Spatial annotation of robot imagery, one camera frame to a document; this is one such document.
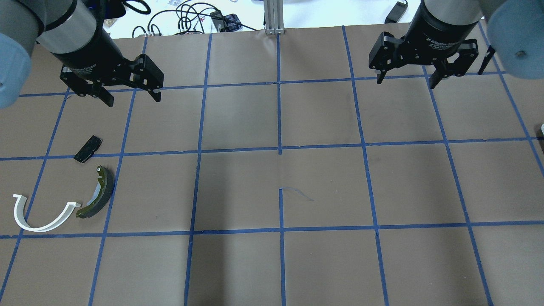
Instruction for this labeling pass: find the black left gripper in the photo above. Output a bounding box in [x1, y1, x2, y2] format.
[56, 32, 164, 107]

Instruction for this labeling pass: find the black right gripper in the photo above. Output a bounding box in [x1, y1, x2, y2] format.
[368, 8, 479, 89]

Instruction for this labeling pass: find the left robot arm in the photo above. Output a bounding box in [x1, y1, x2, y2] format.
[0, 0, 164, 108]

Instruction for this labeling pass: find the black power adapter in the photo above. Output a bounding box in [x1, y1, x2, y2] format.
[383, 0, 408, 24]

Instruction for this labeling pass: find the black brake pad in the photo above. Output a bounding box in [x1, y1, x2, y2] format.
[73, 135, 103, 163]

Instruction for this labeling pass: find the olive green brake shoe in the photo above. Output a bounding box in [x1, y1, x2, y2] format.
[76, 165, 115, 218]

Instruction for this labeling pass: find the white curved plastic piece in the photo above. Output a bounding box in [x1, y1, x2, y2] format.
[12, 194, 82, 234]

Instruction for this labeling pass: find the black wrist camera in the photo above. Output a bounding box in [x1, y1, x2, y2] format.
[82, 0, 126, 20]

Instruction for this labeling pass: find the aluminium frame post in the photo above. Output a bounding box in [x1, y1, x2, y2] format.
[263, 0, 285, 35]

